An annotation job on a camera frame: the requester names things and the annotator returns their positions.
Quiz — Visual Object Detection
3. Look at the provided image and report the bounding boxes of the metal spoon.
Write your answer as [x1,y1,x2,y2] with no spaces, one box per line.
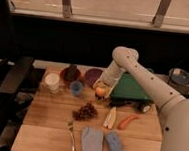
[67,121,76,151]

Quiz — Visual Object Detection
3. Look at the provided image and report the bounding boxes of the red bowl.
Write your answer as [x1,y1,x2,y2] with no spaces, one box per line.
[60,67,81,85]

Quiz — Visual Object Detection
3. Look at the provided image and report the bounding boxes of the dark grape bunch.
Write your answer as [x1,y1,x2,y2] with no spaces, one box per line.
[72,103,97,121]

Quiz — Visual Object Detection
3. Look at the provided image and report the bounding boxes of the grey-blue cloth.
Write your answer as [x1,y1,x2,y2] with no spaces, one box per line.
[81,127,103,151]

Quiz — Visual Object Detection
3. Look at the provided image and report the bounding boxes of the dark cup in red bowl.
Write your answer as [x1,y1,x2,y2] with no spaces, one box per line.
[66,64,77,82]

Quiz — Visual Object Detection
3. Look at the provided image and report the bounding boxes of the metal cup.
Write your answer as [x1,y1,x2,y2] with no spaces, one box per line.
[95,94,107,102]

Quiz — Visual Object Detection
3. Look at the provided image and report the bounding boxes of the purple bowl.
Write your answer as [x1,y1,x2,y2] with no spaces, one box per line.
[84,68,102,88]

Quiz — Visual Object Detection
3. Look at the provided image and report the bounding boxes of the yellow-red apple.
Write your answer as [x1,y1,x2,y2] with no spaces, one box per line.
[95,86,107,97]

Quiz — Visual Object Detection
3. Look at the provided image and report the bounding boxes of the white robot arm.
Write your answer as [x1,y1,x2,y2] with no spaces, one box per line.
[93,46,189,151]

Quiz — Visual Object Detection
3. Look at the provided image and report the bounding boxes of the black office chair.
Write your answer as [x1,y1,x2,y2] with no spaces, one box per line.
[0,0,41,151]

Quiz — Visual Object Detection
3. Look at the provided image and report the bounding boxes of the white cup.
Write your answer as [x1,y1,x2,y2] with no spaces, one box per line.
[44,73,60,92]

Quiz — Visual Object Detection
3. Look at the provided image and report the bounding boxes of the yellow banana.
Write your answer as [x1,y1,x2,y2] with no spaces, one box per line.
[103,107,117,129]

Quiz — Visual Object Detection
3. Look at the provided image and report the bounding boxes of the black flashlight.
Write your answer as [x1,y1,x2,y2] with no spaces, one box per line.
[109,100,151,113]

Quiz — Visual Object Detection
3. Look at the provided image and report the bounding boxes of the blue cup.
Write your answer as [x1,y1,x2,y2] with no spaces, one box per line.
[70,80,83,96]

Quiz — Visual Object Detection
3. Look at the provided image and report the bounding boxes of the orange carrot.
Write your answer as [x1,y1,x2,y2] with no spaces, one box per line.
[117,115,139,130]

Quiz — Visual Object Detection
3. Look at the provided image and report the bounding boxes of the green plastic tray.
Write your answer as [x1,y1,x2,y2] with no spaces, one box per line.
[110,72,150,101]

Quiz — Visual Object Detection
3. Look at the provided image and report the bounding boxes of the blue-black device at right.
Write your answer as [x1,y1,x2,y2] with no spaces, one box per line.
[168,68,189,96]

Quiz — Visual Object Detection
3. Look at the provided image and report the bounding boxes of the window frame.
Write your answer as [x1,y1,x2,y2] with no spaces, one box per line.
[8,0,189,34]

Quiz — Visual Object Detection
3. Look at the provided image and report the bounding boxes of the blue sponge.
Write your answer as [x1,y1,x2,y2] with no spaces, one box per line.
[104,131,123,151]

